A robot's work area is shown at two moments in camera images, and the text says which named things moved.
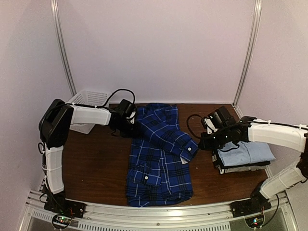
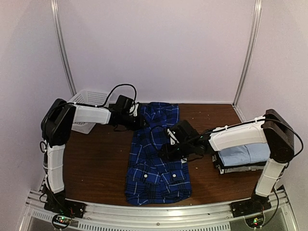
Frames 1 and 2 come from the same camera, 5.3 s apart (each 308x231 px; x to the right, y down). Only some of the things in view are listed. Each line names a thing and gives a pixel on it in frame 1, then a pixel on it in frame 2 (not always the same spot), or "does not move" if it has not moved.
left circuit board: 60,221 does not move
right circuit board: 256,221 does not move
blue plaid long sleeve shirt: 158,172 does not move
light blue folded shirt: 239,153 does not move
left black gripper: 135,133 to 140,125
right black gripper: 204,144 to 167,152
